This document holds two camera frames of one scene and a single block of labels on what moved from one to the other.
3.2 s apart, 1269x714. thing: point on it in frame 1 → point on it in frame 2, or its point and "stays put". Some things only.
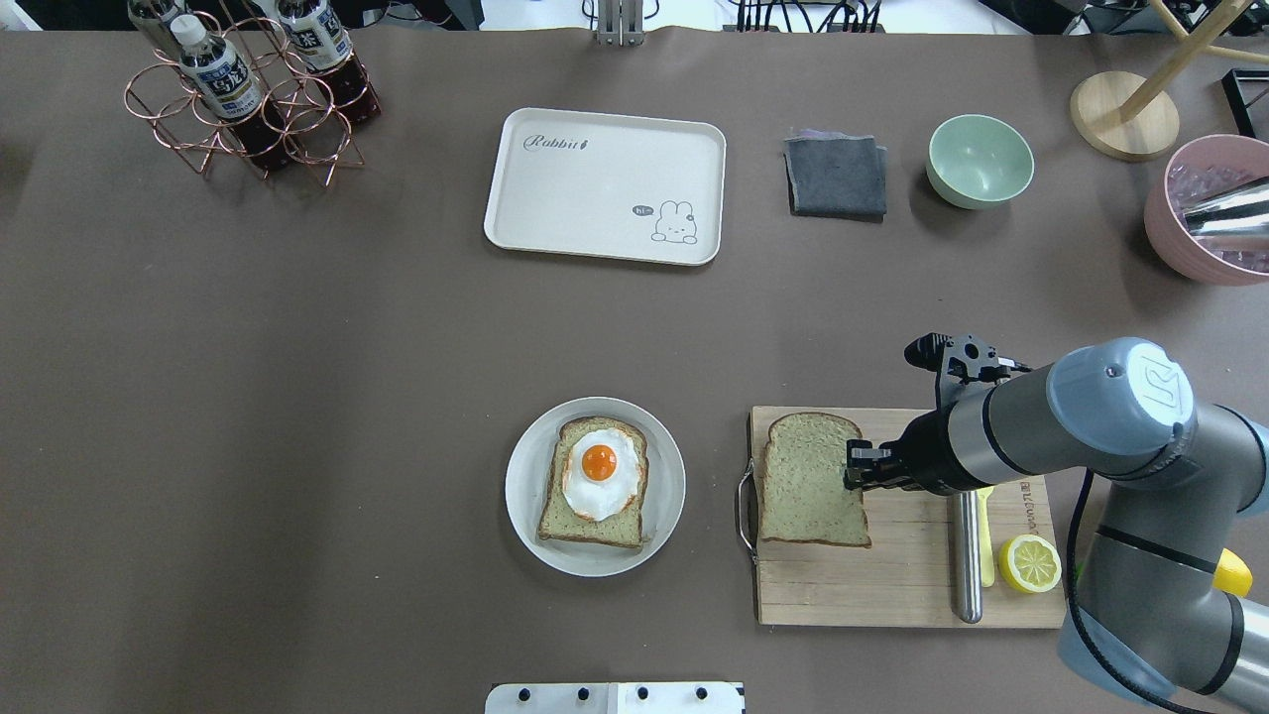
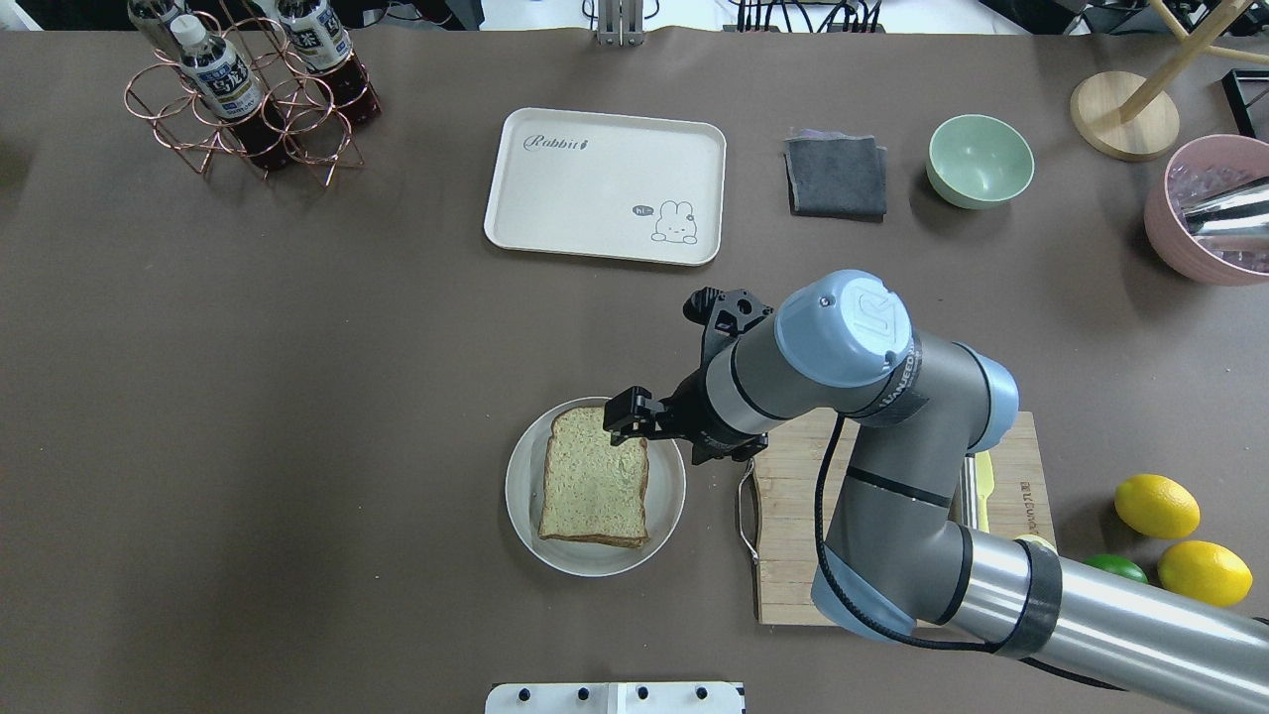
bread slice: [803, 493] → [593, 490]
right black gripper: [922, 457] → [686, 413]
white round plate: [661, 505] stays put
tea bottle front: [225, 86] stays put
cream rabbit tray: [607, 185] stays put
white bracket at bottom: [616, 698] stays put
